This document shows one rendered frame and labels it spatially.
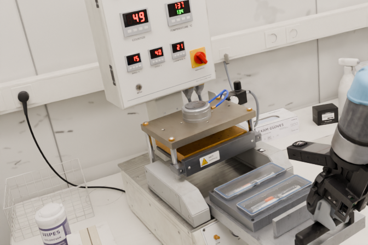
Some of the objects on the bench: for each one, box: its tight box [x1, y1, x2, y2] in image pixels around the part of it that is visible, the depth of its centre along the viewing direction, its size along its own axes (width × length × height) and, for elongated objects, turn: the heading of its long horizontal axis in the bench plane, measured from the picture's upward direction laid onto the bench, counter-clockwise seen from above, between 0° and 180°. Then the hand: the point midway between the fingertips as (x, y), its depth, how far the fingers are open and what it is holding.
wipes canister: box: [35, 203, 71, 245], centre depth 123 cm, size 9×9×15 cm
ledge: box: [266, 98, 340, 159], centre depth 177 cm, size 30×84×4 cm, turn 132°
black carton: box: [312, 103, 338, 126], centre depth 172 cm, size 6×9×7 cm
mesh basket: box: [3, 158, 95, 242], centre depth 144 cm, size 22×26×13 cm
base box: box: [120, 168, 206, 245], centre depth 123 cm, size 54×38×17 cm
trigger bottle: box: [338, 58, 360, 116], centre depth 171 cm, size 9×8×25 cm
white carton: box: [235, 108, 300, 143], centre depth 168 cm, size 12×23×7 cm, turn 131°
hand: (316, 216), depth 83 cm, fingers closed, pressing on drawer
